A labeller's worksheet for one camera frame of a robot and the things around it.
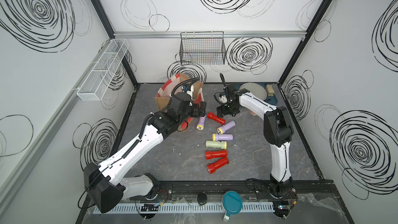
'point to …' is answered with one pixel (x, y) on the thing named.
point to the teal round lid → (232, 201)
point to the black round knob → (202, 198)
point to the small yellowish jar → (270, 90)
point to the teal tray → (271, 99)
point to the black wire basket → (205, 47)
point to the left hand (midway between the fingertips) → (198, 102)
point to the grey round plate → (255, 89)
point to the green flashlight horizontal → (217, 144)
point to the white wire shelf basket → (93, 88)
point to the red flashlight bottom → (212, 167)
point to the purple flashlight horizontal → (220, 137)
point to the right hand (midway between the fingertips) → (223, 114)
